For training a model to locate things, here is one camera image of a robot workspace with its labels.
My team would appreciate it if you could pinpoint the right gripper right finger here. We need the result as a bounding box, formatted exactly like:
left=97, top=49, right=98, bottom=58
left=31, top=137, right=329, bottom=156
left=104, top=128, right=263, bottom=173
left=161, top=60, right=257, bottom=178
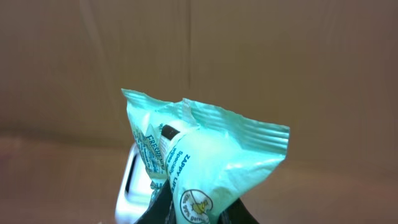
left=217, top=198, right=259, bottom=224

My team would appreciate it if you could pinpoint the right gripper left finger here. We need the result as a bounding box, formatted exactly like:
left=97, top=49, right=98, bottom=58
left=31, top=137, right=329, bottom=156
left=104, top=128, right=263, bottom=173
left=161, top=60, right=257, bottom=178
left=134, top=180, right=174, bottom=224

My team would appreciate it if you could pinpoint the teal wipes packet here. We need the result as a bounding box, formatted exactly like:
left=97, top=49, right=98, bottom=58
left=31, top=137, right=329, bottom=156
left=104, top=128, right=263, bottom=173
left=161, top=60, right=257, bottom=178
left=123, top=90, right=290, bottom=223

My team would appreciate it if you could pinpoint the white barcode scanner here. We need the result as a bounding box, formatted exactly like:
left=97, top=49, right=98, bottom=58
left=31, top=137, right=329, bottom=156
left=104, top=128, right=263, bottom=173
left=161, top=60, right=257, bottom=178
left=115, top=143, right=153, bottom=223

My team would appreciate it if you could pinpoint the cardboard back panel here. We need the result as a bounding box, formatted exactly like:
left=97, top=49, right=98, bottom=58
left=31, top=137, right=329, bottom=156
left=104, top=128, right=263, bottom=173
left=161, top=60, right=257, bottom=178
left=1, top=0, right=397, bottom=175

